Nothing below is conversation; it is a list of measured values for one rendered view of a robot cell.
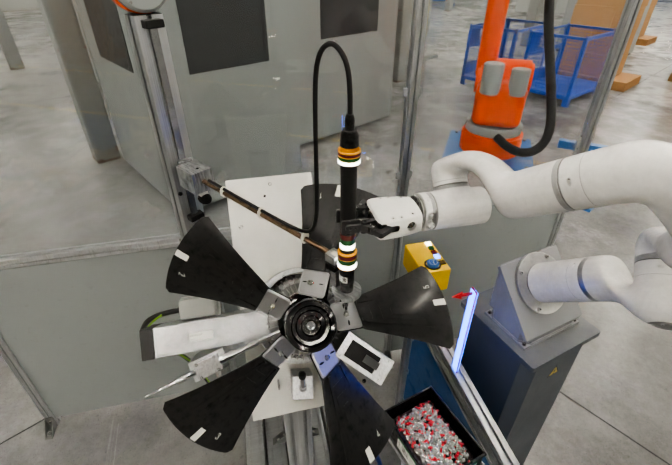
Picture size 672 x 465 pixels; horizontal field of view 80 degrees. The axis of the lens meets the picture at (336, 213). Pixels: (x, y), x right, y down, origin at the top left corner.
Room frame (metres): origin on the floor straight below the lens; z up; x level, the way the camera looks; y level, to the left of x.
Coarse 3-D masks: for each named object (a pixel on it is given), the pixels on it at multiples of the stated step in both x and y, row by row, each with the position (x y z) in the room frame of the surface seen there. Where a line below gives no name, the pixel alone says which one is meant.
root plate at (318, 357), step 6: (330, 348) 0.66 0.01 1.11; (312, 354) 0.61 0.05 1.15; (318, 354) 0.62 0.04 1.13; (324, 354) 0.63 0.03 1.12; (330, 354) 0.65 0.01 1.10; (336, 354) 0.66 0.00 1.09; (318, 360) 0.61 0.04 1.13; (324, 360) 0.62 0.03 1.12; (330, 360) 0.63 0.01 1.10; (336, 360) 0.64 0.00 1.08; (318, 366) 0.59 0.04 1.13; (324, 366) 0.61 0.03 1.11; (330, 366) 0.62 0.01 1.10; (324, 372) 0.59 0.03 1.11
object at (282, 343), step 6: (282, 336) 0.63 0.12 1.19; (276, 342) 0.62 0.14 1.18; (282, 342) 0.63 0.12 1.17; (288, 342) 0.64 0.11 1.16; (270, 348) 0.61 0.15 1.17; (276, 348) 0.62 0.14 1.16; (282, 348) 0.63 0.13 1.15; (288, 348) 0.64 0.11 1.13; (294, 348) 0.65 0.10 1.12; (264, 354) 0.60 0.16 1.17; (270, 354) 0.61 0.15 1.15; (276, 354) 0.62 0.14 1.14; (288, 354) 0.64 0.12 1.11; (270, 360) 0.61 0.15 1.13; (276, 360) 0.62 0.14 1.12; (282, 360) 0.63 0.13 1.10
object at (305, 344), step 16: (304, 304) 0.66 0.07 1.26; (320, 304) 0.66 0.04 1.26; (288, 320) 0.63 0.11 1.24; (304, 320) 0.64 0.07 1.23; (320, 320) 0.64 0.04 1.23; (336, 320) 0.65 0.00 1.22; (288, 336) 0.61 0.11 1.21; (304, 336) 0.61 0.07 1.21; (320, 336) 0.62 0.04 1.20; (304, 352) 0.59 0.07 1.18
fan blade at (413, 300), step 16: (416, 272) 0.83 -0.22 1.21; (384, 288) 0.78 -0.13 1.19; (400, 288) 0.78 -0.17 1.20; (416, 288) 0.78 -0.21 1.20; (432, 288) 0.78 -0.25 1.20; (368, 304) 0.73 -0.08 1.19; (384, 304) 0.73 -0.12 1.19; (400, 304) 0.73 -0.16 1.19; (416, 304) 0.73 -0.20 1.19; (432, 304) 0.73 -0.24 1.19; (368, 320) 0.68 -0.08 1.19; (384, 320) 0.68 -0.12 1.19; (400, 320) 0.68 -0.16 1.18; (416, 320) 0.69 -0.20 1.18; (432, 320) 0.69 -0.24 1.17; (448, 320) 0.70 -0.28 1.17; (400, 336) 0.65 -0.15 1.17; (416, 336) 0.65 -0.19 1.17; (432, 336) 0.65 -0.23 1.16; (448, 336) 0.66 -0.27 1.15
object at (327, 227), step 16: (304, 192) 0.94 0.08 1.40; (368, 192) 0.88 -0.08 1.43; (304, 208) 0.91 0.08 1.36; (320, 208) 0.88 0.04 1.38; (336, 208) 0.87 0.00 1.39; (304, 224) 0.87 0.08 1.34; (320, 224) 0.85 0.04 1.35; (336, 224) 0.83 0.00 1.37; (320, 240) 0.81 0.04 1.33; (336, 240) 0.79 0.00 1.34; (304, 256) 0.81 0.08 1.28; (320, 256) 0.78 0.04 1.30
